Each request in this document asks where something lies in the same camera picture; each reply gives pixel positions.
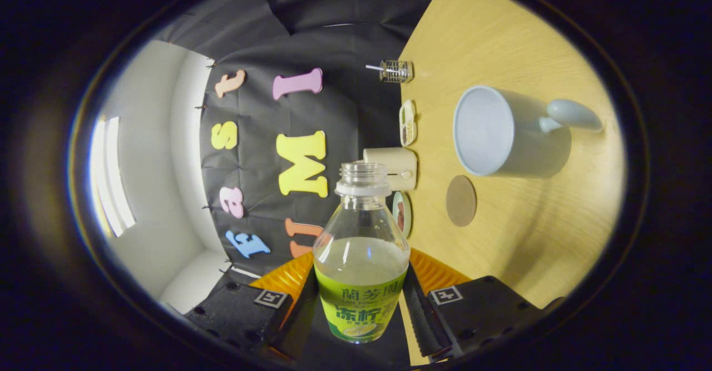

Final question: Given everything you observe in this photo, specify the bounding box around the glass in wire holder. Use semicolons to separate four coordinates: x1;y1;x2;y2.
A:
380;60;414;83

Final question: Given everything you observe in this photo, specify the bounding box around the pale grey cup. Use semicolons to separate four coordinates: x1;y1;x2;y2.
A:
453;85;605;178

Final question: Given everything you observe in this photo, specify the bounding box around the round brown coaster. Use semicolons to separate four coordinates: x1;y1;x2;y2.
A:
446;175;478;227

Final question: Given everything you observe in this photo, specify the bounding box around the black backdrop cloth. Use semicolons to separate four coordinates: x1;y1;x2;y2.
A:
156;0;448;369

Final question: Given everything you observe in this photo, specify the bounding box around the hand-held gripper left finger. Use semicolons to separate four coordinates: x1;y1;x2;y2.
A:
184;251;330;363

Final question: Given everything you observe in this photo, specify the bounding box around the cream toaster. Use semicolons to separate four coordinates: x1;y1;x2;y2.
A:
363;147;418;191

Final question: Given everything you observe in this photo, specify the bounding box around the long ceiling light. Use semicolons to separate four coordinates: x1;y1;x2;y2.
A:
89;115;137;238

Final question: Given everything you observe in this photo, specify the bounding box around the wooden table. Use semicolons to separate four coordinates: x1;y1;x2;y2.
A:
398;0;628;366

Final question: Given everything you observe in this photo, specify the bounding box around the white divided tray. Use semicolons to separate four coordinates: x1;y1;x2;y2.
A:
399;100;417;147

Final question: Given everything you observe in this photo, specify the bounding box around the pale green plate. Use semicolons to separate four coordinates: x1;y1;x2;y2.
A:
392;191;413;239

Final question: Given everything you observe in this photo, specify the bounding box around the green label juice bottle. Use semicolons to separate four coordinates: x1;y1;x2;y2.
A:
313;162;411;344

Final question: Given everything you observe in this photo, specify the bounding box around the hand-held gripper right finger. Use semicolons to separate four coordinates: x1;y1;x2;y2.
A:
402;248;562;360

